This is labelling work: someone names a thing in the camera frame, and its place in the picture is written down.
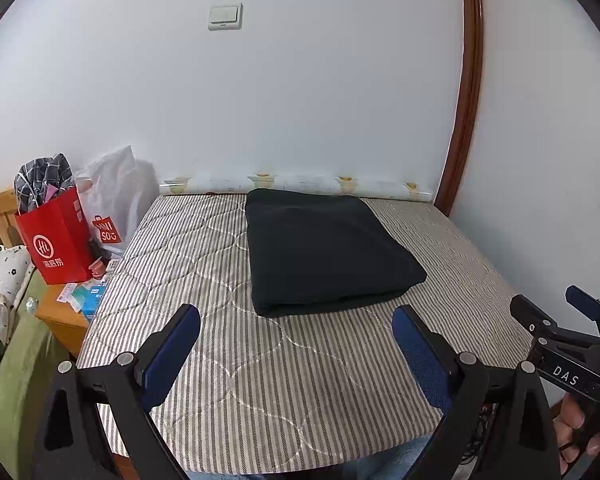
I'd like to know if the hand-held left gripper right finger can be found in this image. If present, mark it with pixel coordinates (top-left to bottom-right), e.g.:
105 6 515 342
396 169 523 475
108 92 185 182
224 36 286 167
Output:
392 305 563 480

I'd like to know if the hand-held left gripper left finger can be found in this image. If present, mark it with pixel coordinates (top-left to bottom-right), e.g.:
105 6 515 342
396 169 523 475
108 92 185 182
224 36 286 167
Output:
32 304 202 480

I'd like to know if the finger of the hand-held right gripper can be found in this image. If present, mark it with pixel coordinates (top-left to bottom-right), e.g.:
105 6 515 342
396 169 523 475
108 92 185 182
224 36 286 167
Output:
510 294 561 341
566 285 600 338

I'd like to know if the black sweatshirt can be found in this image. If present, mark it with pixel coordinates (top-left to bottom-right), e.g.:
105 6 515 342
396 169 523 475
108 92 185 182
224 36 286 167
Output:
245 188 428 318

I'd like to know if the person's right hand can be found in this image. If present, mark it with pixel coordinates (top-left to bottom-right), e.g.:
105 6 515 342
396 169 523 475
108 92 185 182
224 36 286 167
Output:
552 394 589 466

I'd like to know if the light blue box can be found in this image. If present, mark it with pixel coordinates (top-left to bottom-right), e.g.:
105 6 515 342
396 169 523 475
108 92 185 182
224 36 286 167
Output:
82 285 106 316

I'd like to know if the grey striped mattress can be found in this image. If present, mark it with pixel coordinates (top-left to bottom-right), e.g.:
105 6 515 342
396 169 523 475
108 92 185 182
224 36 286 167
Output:
76 192 543 476

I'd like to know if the wooden nightstand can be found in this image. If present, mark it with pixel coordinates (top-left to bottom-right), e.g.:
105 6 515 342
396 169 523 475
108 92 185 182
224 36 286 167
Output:
35 282 108 358

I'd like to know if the green blanket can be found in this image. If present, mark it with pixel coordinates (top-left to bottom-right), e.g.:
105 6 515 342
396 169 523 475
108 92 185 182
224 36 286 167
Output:
0 270 78 480

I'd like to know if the red paper bag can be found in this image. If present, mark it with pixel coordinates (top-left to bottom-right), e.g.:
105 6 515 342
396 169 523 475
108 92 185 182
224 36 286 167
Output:
14 186 95 285

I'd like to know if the white plastic shopping bag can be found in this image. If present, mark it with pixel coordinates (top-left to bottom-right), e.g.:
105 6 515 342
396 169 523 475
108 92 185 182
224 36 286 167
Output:
75 146 158 260

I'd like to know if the white floral pillow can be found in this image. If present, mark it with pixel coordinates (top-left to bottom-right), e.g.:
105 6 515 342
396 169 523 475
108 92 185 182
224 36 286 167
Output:
0 245 33 401

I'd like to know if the grey plaid cloth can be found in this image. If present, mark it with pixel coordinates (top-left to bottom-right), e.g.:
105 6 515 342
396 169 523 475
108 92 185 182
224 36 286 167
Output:
14 153 76 215

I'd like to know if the black cable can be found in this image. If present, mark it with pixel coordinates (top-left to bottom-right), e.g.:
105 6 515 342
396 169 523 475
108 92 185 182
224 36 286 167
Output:
557 427 600 461

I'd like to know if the brown wooden door frame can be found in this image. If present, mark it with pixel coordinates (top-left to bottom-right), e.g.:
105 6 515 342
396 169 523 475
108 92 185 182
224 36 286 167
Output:
434 0 483 218

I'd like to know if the white light switch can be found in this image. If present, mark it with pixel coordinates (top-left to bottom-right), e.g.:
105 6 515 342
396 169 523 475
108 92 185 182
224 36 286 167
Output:
207 3 244 32

